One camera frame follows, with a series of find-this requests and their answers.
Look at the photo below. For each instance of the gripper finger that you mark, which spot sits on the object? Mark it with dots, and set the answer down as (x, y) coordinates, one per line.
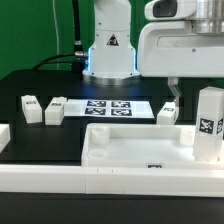
(173, 86)

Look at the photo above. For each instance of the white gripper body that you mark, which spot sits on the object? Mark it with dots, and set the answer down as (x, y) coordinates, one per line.
(171, 49)

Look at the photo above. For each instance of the white desk tabletop tray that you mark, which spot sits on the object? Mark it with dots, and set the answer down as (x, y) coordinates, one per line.
(142, 146)

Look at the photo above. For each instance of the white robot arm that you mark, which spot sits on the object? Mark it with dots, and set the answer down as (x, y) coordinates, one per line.
(112, 59)

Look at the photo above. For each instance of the white marker sheet with tags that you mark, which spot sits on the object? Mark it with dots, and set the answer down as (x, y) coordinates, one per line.
(108, 108)

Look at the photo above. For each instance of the white front fence bar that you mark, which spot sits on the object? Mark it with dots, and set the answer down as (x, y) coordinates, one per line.
(122, 181)

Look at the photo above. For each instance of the white left fence block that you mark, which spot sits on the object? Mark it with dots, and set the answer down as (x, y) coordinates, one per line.
(4, 136)

